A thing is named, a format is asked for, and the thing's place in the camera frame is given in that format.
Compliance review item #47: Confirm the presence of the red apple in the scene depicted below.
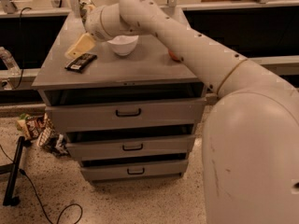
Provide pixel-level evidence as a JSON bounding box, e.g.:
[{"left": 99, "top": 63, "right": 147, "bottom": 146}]
[{"left": 168, "top": 49, "right": 180, "bottom": 62}]

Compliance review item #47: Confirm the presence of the bottom grey drawer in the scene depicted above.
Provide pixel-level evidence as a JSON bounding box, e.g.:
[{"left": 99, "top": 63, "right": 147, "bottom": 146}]
[{"left": 80, "top": 160, "right": 189, "bottom": 181}]

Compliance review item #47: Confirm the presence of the clear plastic bottle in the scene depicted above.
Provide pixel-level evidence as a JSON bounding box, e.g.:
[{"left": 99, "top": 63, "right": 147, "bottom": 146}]
[{"left": 0, "top": 47, "right": 21, "bottom": 76}]

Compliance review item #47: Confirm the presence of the black rxbar chocolate bar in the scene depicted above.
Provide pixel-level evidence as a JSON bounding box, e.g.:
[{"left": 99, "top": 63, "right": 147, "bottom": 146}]
[{"left": 65, "top": 53, "right": 97, "bottom": 73}]

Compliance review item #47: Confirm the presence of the top grey drawer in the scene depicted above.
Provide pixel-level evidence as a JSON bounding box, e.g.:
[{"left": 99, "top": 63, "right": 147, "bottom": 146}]
[{"left": 46, "top": 98, "right": 206, "bottom": 133}]

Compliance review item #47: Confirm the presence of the black floor cable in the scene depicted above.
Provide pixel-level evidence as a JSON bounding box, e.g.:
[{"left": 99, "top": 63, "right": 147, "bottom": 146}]
[{"left": 0, "top": 143, "right": 84, "bottom": 224}]

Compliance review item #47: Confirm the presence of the white bowl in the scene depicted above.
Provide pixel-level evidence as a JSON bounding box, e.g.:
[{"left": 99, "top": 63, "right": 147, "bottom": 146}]
[{"left": 107, "top": 35, "right": 139, "bottom": 56}]

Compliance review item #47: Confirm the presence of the grey drawer cabinet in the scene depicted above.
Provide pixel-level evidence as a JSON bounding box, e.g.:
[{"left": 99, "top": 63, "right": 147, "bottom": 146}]
[{"left": 33, "top": 14, "right": 206, "bottom": 169}]

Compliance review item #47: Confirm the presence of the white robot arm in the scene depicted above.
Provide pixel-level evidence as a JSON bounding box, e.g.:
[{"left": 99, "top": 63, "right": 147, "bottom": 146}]
[{"left": 67, "top": 0, "right": 299, "bottom": 224}]

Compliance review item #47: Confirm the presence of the brown snack bag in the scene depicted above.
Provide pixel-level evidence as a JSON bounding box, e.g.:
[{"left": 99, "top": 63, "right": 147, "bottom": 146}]
[{"left": 16, "top": 114, "right": 48, "bottom": 140}]

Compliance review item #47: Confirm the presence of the grey drawer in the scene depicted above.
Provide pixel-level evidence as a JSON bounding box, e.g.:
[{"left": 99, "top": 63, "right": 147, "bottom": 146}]
[
  {"left": 66, "top": 134, "right": 195, "bottom": 161},
  {"left": 80, "top": 160, "right": 189, "bottom": 181},
  {"left": 46, "top": 98, "right": 206, "bottom": 133}
]

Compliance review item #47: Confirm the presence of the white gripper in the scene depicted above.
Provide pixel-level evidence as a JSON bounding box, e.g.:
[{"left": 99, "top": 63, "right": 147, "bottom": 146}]
[{"left": 64, "top": 4, "right": 112, "bottom": 59}]

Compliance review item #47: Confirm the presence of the middle grey drawer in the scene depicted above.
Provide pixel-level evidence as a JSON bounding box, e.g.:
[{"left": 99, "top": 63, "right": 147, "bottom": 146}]
[{"left": 66, "top": 134, "right": 195, "bottom": 161}]

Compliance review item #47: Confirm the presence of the checkered snack bag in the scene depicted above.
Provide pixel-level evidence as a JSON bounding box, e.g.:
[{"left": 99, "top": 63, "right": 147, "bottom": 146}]
[{"left": 36, "top": 128, "right": 69, "bottom": 157}]

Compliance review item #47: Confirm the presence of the black stand leg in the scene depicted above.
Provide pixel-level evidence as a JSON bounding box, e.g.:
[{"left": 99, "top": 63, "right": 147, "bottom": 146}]
[{"left": 0, "top": 136, "right": 30, "bottom": 206}]

